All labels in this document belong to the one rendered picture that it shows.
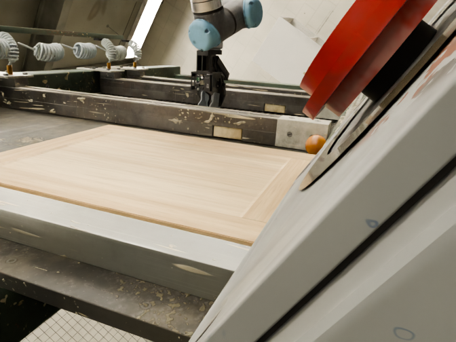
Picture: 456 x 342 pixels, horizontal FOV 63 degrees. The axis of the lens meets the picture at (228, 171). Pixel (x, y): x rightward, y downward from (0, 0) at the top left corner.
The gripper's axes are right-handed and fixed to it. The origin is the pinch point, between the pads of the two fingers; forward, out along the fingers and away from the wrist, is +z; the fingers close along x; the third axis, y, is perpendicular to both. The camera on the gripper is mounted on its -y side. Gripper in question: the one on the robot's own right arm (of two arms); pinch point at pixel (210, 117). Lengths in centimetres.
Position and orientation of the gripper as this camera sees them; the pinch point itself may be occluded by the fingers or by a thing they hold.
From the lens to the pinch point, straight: 117.6
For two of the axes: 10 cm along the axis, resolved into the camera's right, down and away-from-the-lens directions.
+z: -0.4, 9.5, 3.1
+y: -3.8, 2.7, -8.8
